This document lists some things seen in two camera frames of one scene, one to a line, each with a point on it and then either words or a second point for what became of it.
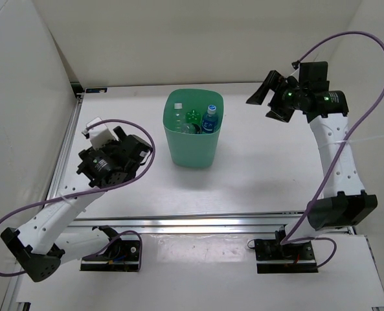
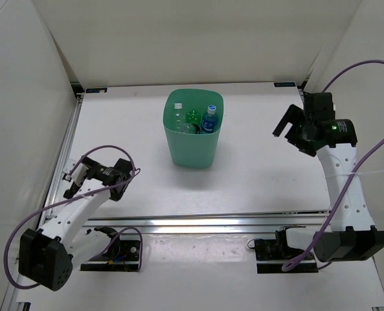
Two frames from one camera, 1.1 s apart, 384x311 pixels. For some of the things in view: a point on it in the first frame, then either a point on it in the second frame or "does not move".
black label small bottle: x=191 y=128 does not move
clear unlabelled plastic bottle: x=178 y=118 does not move
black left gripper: x=120 y=136 -> x=70 y=193
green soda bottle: x=193 y=117 does not move
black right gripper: x=272 y=81 -> x=294 y=115
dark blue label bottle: x=210 y=121 does not move
